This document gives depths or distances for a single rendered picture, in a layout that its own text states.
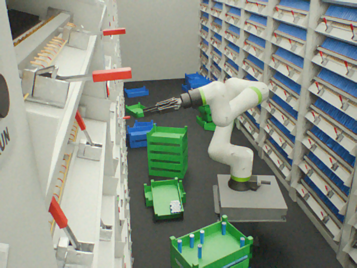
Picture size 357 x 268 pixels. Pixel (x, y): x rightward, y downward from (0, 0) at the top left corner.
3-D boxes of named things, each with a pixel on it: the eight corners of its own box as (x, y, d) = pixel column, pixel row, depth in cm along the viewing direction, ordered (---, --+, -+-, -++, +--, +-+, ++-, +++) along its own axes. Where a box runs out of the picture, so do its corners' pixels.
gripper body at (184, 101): (192, 109, 183) (174, 114, 183) (189, 104, 191) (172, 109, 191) (189, 95, 180) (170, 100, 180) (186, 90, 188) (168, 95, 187)
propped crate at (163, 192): (183, 216, 264) (183, 210, 259) (155, 220, 262) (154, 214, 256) (177, 183, 285) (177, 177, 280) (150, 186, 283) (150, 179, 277)
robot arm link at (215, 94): (222, 77, 190) (227, 80, 180) (227, 100, 194) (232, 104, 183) (196, 85, 190) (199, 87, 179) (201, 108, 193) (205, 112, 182)
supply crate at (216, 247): (224, 228, 177) (225, 214, 174) (252, 252, 161) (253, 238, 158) (169, 251, 163) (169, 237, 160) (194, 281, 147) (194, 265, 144)
